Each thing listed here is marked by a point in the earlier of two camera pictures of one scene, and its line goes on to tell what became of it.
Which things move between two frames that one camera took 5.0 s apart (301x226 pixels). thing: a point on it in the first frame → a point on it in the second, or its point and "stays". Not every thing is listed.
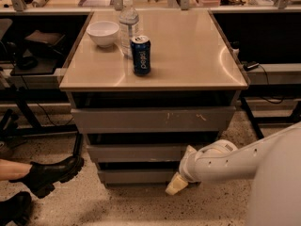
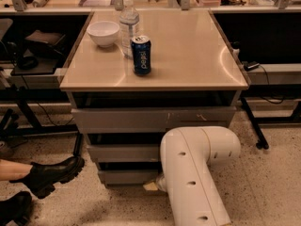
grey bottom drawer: x=137 y=177 stays
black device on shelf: x=40 y=55 stays
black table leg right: x=252 y=117 stays
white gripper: x=190 y=168 → x=161 y=183
